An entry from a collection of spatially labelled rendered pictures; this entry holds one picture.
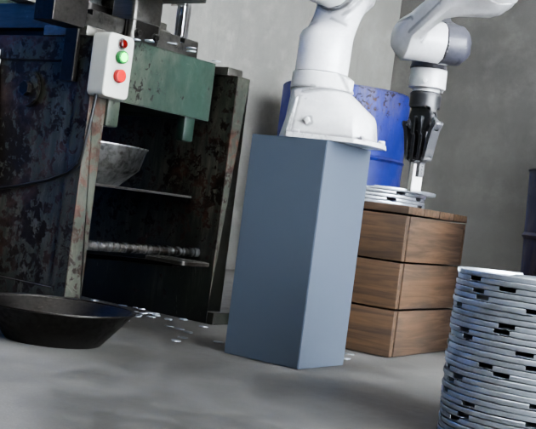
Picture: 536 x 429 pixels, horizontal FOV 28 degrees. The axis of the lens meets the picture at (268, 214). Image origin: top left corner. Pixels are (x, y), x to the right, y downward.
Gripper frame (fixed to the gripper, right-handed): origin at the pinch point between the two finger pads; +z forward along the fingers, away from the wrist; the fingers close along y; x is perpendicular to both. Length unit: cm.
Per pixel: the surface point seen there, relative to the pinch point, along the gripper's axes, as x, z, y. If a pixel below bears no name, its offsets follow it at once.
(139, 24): -60, -28, -35
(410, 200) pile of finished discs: 2.9, 5.5, -4.4
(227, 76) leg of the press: -34, -20, -36
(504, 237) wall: 228, 13, -209
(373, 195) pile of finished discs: -6.6, 5.5, -7.0
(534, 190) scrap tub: 24.6, -0.4, 14.5
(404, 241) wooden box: -7.1, 15.2, 8.0
